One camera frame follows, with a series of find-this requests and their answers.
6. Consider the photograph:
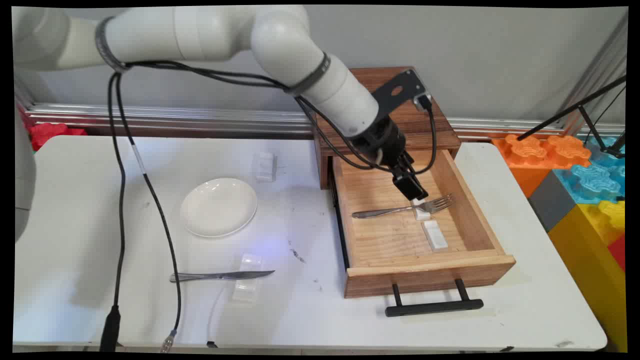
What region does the black drawer handle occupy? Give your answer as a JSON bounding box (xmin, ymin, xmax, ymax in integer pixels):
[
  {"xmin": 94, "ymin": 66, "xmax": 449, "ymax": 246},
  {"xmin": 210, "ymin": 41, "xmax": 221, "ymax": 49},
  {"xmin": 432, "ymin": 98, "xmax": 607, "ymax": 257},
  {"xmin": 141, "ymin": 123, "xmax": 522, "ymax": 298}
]
[{"xmin": 385, "ymin": 278, "xmax": 484, "ymax": 318}]

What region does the silver fork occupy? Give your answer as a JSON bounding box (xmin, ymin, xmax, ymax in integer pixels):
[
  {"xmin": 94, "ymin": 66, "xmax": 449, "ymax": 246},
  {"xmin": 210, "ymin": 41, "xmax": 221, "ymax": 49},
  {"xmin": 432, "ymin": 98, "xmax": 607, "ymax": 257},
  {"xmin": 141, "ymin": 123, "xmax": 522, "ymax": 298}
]
[{"xmin": 351, "ymin": 194, "xmax": 455, "ymax": 219}]

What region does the red foam block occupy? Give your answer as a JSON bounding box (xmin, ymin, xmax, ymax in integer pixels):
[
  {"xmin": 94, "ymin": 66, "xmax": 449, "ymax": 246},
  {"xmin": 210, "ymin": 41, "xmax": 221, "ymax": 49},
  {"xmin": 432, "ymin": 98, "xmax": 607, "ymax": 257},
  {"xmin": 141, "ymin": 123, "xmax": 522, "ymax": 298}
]
[
  {"xmin": 27, "ymin": 122, "xmax": 88, "ymax": 152},
  {"xmin": 607, "ymin": 234, "xmax": 627, "ymax": 273}
]

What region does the blue foam block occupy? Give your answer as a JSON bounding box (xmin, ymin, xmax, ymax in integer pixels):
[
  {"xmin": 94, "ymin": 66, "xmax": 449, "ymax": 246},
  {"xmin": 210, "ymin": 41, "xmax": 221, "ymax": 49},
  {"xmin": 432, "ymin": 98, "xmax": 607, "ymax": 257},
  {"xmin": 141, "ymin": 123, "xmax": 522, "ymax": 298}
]
[{"xmin": 552, "ymin": 135, "xmax": 626, "ymax": 205}]

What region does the black tripod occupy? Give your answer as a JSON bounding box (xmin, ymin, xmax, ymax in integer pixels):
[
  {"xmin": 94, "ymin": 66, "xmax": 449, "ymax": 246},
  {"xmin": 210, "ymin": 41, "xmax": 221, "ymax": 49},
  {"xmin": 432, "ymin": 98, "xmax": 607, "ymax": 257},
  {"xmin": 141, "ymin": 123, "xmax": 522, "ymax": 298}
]
[{"xmin": 517, "ymin": 75, "xmax": 627, "ymax": 160}]

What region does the white round plate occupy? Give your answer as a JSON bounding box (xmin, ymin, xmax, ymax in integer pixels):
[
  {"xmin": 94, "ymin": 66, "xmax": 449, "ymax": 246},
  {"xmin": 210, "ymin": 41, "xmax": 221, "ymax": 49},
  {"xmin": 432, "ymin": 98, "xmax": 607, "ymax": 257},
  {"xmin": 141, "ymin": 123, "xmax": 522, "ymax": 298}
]
[{"xmin": 180, "ymin": 177, "xmax": 259, "ymax": 238}]

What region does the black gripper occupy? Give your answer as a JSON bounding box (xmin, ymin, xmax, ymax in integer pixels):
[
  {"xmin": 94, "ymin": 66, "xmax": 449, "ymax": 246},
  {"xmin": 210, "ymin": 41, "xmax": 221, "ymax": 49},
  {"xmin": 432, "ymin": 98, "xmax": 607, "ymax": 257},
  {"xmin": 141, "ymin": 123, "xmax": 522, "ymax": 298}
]
[{"xmin": 356, "ymin": 116, "xmax": 429, "ymax": 202}]

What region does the thin black cable, white tag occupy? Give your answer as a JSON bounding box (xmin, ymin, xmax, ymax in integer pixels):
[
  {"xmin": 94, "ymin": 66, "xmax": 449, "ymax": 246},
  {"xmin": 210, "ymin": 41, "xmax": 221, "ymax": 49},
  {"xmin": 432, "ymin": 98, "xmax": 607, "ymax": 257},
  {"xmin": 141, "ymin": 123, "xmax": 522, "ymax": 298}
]
[{"xmin": 115, "ymin": 61, "xmax": 396, "ymax": 353}]

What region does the grey foam block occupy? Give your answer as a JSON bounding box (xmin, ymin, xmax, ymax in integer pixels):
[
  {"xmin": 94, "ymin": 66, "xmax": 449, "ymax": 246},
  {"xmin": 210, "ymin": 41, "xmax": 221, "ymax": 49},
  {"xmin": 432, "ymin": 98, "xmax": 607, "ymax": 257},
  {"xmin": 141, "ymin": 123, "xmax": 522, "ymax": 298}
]
[{"xmin": 527, "ymin": 170, "xmax": 576, "ymax": 233}]

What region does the silver table knife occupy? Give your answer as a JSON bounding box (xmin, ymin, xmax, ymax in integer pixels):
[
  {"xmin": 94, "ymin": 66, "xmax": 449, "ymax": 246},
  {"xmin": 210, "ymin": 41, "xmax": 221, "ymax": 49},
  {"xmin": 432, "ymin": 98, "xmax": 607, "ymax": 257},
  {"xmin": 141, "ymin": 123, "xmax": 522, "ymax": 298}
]
[{"xmin": 169, "ymin": 270, "xmax": 276, "ymax": 283}]

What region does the aluminium rail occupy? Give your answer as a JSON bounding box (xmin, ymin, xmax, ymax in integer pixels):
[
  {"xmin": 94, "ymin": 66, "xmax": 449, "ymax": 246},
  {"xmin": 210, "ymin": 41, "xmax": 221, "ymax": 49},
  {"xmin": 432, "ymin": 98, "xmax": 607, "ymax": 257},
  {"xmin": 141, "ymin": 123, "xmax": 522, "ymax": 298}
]
[{"xmin": 22, "ymin": 103, "xmax": 626, "ymax": 141}]

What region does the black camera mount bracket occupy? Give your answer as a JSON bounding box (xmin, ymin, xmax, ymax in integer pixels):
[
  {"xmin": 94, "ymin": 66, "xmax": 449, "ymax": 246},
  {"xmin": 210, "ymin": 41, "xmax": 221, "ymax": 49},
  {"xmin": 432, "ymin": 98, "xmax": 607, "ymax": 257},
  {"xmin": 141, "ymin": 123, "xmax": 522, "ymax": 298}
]
[{"xmin": 371, "ymin": 69, "xmax": 432, "ymax": 110}]

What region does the thick black cable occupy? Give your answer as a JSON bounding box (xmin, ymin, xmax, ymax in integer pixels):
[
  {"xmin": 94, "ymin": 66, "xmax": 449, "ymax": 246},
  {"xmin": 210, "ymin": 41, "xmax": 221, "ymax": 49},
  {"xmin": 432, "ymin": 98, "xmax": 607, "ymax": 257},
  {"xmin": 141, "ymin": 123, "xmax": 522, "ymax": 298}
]
[{"xmin": 98, "ymin": 60, "xmax": 439, "ymax": 353}]

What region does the grey cable strap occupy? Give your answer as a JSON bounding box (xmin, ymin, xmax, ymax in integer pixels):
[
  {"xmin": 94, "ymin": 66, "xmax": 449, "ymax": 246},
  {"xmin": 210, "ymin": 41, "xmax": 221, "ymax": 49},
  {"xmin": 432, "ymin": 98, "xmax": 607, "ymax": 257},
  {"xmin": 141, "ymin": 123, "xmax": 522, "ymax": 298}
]
[
  {"xmin": 95, "ymin": 16, "xmax": 131, "ymax": 73},
  {"xmin": 285, "ymin": 52, "xmax": 332, "ymax": 97}
]

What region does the wooden drawer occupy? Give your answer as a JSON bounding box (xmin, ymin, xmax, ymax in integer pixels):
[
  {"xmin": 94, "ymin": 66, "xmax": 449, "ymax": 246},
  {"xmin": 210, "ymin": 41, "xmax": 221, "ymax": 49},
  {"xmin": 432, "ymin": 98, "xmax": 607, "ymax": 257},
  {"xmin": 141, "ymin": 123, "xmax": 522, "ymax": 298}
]
[{"xmin": 329, "ymin": 147, "xmax": 517, "ymax": 299}]

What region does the orange foam block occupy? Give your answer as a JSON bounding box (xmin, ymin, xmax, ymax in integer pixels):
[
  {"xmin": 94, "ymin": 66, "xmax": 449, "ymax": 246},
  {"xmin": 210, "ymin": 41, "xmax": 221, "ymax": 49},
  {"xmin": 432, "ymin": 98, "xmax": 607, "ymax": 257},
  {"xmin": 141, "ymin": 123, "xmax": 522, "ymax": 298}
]
[{"xmin": 492, "ymin": 134, "xmax": 592, "ymax": 198}]

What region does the wooden cabinet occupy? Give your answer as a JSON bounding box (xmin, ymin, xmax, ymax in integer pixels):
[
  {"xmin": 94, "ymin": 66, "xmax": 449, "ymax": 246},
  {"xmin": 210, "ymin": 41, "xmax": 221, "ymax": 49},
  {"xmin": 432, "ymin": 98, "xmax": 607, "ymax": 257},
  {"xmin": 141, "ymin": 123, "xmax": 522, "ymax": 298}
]
[{"xmin": 312, "ymin": 66, "xmax": 462, "ymax": 191}]

